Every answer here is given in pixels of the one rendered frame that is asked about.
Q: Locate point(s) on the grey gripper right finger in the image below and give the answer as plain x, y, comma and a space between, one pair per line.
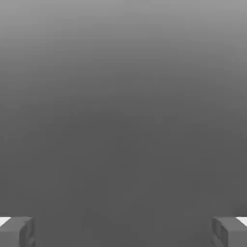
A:
231, 234

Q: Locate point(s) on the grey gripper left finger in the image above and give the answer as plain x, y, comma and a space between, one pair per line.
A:
13, 233

